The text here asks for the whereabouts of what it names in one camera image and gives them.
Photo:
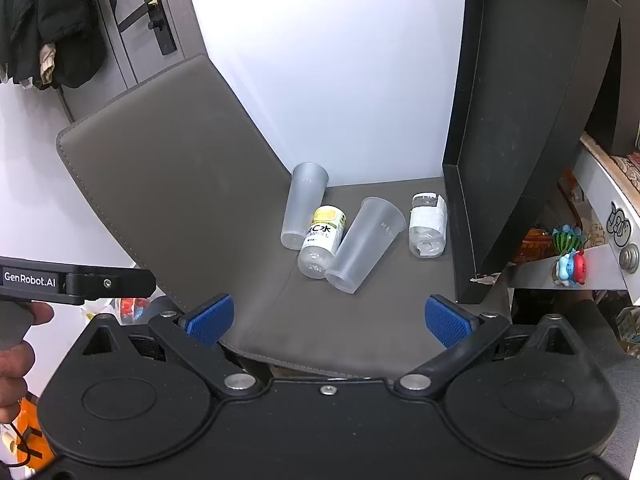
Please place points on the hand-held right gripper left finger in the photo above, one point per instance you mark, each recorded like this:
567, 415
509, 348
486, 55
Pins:
210, 317

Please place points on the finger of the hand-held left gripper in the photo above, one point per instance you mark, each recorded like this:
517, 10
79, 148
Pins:
115, 284

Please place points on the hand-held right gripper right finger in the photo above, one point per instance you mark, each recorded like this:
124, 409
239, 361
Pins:
442, 320

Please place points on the translucent plastic cup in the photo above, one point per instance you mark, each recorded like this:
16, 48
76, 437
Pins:
302, 200
360, 250

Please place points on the person's left hand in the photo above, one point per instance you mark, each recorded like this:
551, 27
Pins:
12, 375

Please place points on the white label plastic bottle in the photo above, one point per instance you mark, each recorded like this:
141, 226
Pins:
425, 225

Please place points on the grey leather mat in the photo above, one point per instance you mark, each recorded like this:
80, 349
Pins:
200, 185

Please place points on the blue toy figure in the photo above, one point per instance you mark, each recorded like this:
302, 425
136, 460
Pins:
563, 267

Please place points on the yellow label plastic bottle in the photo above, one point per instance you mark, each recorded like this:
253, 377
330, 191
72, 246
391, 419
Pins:
322, 240

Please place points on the red toy figure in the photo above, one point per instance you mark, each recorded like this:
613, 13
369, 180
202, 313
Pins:
580, 266

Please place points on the watermelon toy figure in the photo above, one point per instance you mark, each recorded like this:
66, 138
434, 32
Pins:
567, 240

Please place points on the orange object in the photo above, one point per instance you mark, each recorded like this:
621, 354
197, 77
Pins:
30, 440

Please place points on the white desk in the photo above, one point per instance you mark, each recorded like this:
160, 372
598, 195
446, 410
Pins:
600, 260

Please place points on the round metal badge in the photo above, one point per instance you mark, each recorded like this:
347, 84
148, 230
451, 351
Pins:
631, 258

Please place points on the black and white sticker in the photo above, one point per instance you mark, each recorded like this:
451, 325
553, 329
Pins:
619, 224

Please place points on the grey door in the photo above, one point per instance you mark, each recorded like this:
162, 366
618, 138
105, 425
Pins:
130, 75

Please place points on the black box lid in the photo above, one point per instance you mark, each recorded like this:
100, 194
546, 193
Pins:
515, 110

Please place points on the patterned desk mat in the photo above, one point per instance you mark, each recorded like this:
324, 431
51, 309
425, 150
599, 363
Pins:
625, 167

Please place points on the black hanging clothes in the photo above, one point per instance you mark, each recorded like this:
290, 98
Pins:
40, 10

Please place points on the dark monitor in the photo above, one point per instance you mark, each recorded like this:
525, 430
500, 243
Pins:
625, 60

